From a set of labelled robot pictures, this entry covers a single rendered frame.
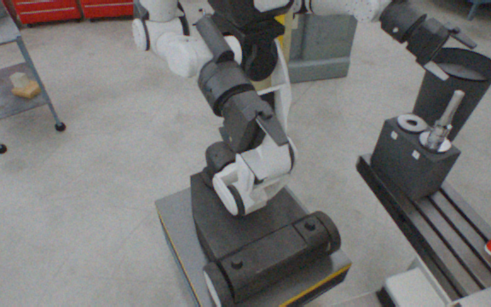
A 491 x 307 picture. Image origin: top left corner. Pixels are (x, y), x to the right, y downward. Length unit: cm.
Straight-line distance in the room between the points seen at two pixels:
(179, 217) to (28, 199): 130
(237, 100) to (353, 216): 187
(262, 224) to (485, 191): 185
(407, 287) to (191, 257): 92
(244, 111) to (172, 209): 131
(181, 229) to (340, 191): 121
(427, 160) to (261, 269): 71
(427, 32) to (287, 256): 93
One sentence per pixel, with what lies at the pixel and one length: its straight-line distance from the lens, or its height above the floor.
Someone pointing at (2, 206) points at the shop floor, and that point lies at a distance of 281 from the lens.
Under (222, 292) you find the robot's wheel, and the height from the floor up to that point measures 58.
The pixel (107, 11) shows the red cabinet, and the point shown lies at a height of 15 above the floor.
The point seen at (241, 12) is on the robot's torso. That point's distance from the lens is 88.
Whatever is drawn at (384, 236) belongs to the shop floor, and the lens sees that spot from 233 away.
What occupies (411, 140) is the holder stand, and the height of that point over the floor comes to 112.
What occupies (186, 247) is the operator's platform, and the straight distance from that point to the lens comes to 168.
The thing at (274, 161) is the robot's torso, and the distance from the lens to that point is 110.
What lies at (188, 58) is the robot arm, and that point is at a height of 152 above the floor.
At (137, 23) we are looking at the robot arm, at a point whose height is 149.
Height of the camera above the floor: 182
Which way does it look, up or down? 44 degrees down
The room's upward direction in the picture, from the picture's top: straight up
